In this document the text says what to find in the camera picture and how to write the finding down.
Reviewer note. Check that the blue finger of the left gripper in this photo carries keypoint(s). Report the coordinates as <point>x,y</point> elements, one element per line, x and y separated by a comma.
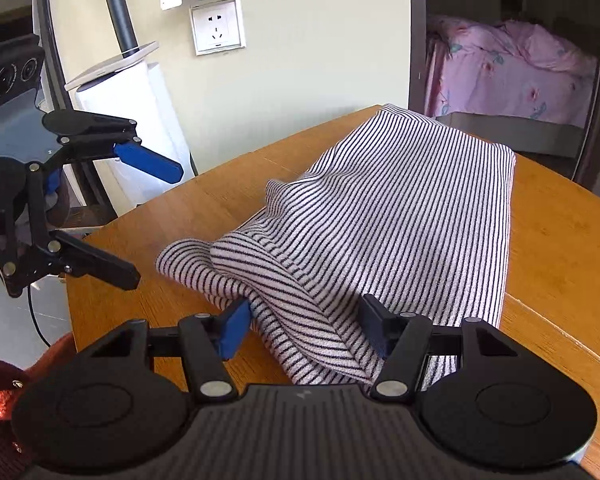
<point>85,136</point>
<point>78,258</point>

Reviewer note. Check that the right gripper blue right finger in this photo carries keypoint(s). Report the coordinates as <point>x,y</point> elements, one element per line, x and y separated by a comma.
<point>402,342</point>

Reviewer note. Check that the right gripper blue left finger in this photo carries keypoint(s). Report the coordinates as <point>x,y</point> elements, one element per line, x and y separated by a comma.
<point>207,342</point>

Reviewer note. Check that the striped grey white sweater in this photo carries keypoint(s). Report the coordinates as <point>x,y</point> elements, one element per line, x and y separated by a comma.
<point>410,211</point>

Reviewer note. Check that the white paper towel roll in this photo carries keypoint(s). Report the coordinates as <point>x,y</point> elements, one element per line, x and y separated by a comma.
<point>130,86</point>

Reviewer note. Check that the red knit sleeve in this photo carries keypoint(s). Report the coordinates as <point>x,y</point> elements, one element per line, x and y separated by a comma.
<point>14,458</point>

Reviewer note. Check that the pink floral bed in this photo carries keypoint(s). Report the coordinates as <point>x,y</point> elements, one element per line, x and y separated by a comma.
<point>513,68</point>

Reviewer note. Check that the white wall socket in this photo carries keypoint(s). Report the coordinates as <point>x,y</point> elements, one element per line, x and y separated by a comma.
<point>217,25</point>

